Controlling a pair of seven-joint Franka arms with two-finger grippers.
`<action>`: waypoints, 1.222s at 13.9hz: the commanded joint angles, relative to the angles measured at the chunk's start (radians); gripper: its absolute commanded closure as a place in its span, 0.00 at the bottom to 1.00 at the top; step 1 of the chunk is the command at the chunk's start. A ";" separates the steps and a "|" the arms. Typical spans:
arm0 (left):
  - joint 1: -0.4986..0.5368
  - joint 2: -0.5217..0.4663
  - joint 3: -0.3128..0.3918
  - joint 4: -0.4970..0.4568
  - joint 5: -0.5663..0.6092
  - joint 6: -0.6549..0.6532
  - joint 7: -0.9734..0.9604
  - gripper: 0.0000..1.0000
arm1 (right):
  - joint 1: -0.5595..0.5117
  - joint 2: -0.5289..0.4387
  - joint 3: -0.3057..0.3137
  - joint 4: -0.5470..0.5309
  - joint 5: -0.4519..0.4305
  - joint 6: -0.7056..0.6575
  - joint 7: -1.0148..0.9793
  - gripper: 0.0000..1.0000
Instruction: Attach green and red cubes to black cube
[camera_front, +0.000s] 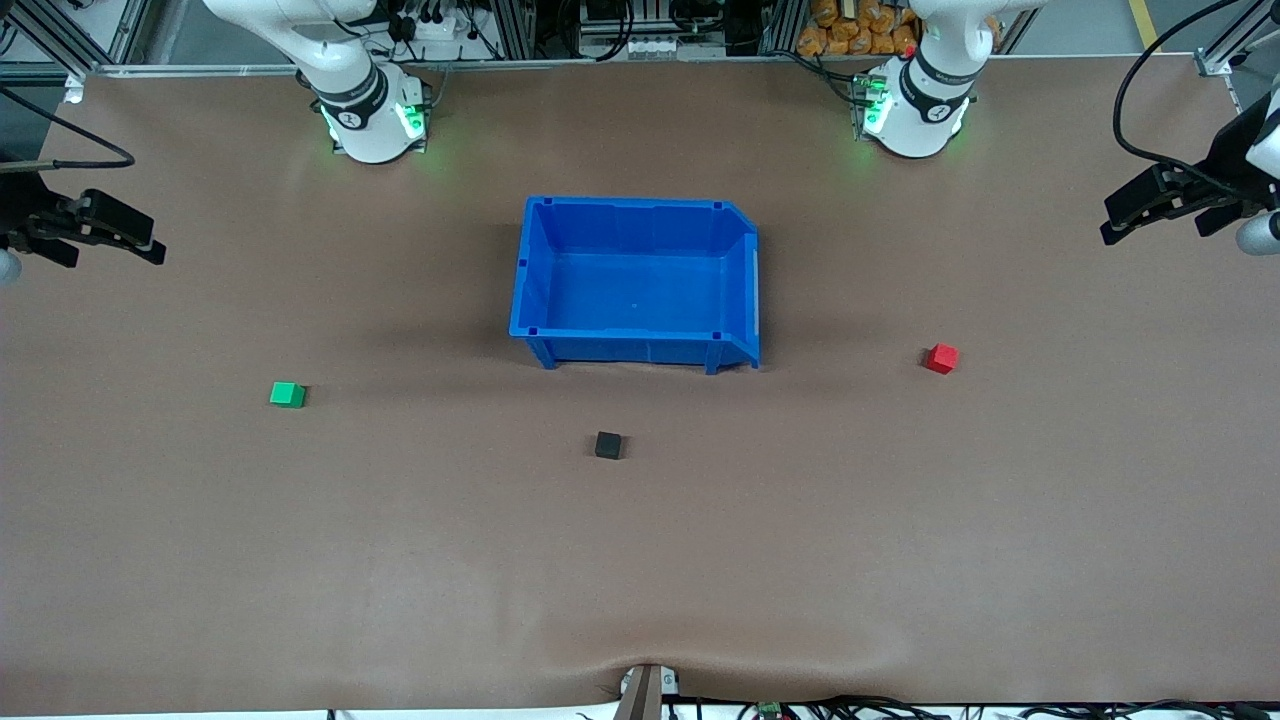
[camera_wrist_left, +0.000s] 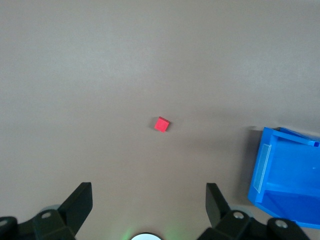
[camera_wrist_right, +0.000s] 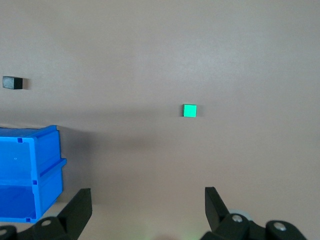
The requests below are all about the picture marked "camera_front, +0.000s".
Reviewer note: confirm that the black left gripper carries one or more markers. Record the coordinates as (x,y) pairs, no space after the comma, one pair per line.
(1226,157)

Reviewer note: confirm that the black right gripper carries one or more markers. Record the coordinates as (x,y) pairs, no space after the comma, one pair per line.
(18,206)

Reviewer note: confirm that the green cube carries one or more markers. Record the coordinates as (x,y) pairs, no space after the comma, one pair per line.
(287,395)

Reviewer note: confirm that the red cube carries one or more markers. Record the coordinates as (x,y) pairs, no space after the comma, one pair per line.
(940,358)

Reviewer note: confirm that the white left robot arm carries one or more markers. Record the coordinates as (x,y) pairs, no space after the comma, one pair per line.
(915,125)

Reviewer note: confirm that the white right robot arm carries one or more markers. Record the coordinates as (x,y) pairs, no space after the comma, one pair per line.
(365,120)

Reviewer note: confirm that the black cube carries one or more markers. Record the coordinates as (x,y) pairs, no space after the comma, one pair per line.
(608,445)

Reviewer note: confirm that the orange items bag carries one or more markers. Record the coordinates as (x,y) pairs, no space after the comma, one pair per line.
(855,30)

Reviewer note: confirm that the white power strip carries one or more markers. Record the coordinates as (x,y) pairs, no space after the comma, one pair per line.
(430,25)

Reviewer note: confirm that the white terminal block device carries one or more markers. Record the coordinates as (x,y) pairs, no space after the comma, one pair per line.
(675,47)

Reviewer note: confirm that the blue plastic bin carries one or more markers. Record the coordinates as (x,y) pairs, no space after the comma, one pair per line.
(635,290)

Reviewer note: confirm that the brown table cover mat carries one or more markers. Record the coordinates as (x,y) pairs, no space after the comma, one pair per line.
(640,560)

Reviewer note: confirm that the metal table clamp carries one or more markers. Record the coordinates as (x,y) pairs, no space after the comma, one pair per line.
(645,690)

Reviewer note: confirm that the aluminium frame post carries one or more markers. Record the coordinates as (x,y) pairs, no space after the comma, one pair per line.
(100,35)
(1235,45)

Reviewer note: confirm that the aluminium table edge rail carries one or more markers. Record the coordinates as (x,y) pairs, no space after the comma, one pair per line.
(600,64)

